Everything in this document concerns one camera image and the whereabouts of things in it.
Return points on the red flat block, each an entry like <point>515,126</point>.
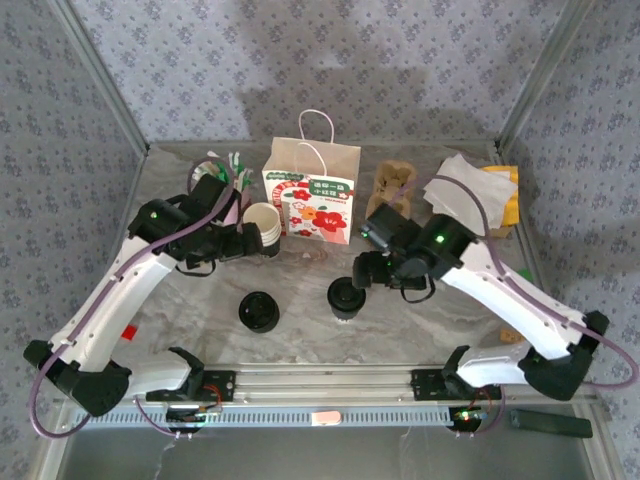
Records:
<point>130,332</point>

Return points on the brown pulp cup carrier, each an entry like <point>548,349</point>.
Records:
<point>395,172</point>
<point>372,202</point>

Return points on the green toy block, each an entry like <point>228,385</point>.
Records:
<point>523,274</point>

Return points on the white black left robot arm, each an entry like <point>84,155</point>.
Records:
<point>115,295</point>

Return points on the small circuit board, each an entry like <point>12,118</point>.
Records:
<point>467,416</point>
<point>187,416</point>

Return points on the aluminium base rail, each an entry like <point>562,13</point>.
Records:
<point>320,382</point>

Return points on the small wooden tag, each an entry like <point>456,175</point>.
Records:
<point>511,337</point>

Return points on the floral print paper bag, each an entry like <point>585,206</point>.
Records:
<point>320,165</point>

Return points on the pink white label tag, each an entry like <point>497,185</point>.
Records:
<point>326,418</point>

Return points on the black flat bar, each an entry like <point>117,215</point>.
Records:
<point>550,425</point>

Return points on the aluminium frame post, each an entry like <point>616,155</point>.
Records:
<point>100,75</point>
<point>545,65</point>

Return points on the white paper napkin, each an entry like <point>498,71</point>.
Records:
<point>500,190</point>
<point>492,217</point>

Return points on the aluminium table side rail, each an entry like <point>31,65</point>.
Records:
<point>530,245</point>
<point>136,175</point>

